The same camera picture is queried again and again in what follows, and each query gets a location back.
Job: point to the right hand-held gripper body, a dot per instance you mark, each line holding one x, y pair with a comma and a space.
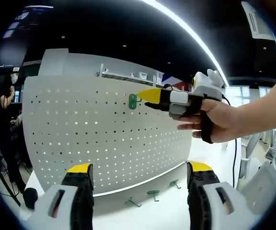
207, 86

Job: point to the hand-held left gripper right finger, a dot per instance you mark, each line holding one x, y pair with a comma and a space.
200, 191

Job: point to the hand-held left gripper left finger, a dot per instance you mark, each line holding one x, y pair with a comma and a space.
77, 191

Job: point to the green hook assembly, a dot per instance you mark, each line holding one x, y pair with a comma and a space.
133, 101
129, 203
173, 183
153, 192

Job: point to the white perforated mounting plate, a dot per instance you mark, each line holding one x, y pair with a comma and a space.
80, 143

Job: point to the person's right hand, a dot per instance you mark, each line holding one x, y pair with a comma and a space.
226, 122

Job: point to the black rounded object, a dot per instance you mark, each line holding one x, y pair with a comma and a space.
30, 196

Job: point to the grey metal shelving rack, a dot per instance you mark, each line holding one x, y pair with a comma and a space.
118, 76

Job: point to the long ceiling light strip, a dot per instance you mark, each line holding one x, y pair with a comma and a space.
188, 31

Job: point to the white mesh office chair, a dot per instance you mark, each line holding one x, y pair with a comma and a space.
265, 184

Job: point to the ceiling air conditioner vent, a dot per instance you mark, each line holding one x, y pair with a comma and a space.
257, 21

